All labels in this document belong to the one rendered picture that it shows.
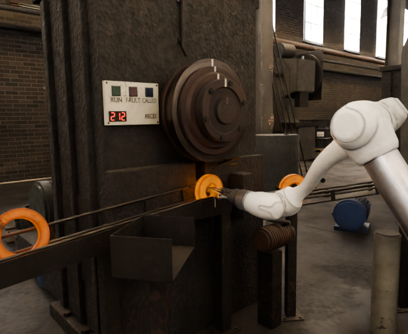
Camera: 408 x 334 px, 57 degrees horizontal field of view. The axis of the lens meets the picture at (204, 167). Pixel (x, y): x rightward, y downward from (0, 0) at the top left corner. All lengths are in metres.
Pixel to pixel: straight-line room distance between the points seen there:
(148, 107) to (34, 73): 6.18
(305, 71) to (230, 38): 7.75
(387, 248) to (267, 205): 0.72
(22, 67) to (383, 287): 6.91
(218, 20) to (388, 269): 1.48
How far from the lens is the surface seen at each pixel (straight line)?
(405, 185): 1.14
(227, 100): 1.68
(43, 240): 1.44
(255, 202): 1.54
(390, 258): 2.02
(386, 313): 2.13
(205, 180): 1.76
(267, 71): 6.08
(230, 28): 2.10
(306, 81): 9.82
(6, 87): 7.63
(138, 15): 1.75
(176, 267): 1.28
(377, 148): 1.12
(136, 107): 1.66
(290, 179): 1.99
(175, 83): 1.63
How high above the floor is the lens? 1.08
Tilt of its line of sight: 7 degrees down
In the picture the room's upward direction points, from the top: 1 degrees counter-clockwise
